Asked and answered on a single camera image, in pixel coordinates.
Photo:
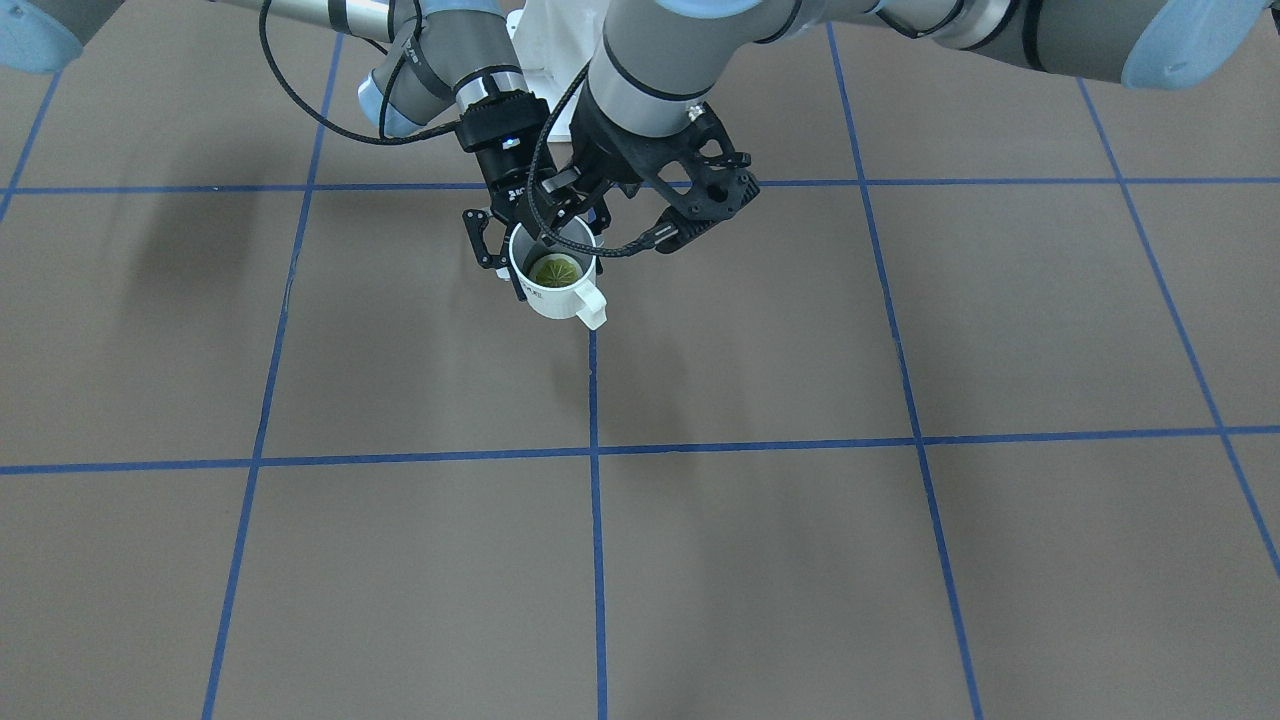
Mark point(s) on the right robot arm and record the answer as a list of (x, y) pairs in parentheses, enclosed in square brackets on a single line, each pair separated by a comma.
[(449, 68)]

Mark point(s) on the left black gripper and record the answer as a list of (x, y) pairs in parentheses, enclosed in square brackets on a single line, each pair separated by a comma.
[(603, 150)]

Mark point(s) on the green lemon slice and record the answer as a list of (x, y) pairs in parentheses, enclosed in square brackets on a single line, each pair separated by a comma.
[(555, 270)]

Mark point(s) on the white ribbed plastic mug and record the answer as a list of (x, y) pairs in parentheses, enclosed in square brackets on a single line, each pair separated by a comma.
[(583, 300)]

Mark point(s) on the brown table mat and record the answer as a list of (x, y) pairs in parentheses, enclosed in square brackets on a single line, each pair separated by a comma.
[(973, 413)]

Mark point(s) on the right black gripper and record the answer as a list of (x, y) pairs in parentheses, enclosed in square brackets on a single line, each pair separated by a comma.
[(503, 163)]

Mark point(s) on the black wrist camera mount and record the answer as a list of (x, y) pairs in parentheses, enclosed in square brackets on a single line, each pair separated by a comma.
[(701, 175)]

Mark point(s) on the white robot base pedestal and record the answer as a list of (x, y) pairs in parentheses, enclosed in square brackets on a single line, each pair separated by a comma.
[(554, 40)]

